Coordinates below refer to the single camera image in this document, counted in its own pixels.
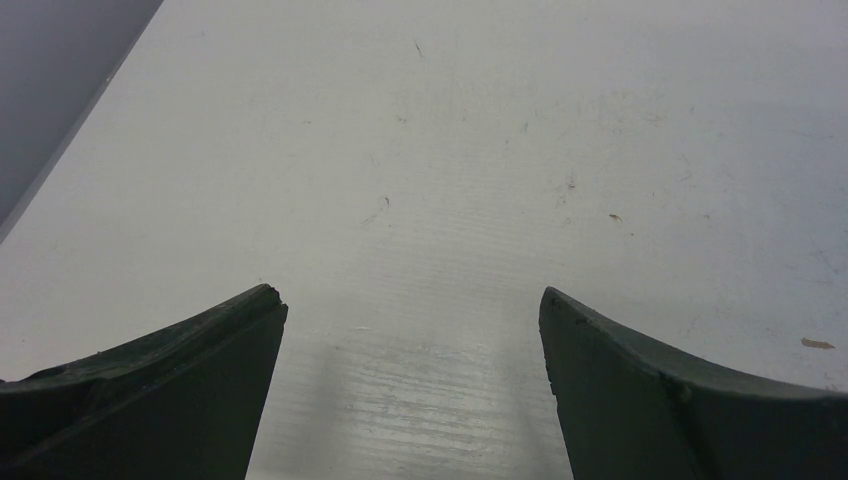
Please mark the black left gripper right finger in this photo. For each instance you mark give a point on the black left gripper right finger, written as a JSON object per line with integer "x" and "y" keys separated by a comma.
{"x": 633, "y": 407}

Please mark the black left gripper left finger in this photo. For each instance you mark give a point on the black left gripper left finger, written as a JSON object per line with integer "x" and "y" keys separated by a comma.
{"x": 183, "y": 402}

